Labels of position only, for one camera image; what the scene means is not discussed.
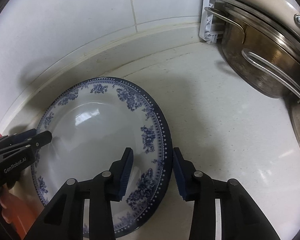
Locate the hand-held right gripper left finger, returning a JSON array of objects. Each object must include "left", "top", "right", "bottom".
[{"left": 24, "top": 147, "right": 134, "bottom": 240}]

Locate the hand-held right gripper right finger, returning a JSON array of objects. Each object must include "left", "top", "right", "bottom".
[{"left": 172, "top": 147, "right": 282, "bottom": 240}]

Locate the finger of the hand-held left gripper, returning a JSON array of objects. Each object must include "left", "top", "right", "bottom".
[
  {"left": 0, "top": 129, "right": 38, "bottom": 148},
  {"left": 0, "top": 131, "right": 53, "bottom": 156}
]

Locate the white pot rack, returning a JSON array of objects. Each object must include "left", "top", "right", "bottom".
[{"left": 198, "top": 0, "right": 238, "bottom": 45}]

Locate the large steel pot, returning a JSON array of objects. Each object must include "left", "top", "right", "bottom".
[{"left": 209, "top": 0, "right": 300, "bottom": 99}]

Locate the small blue patterned plate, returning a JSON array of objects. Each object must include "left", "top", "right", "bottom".
[{"left": 31, "top": 77, "right": 173, "bottom": 239}]

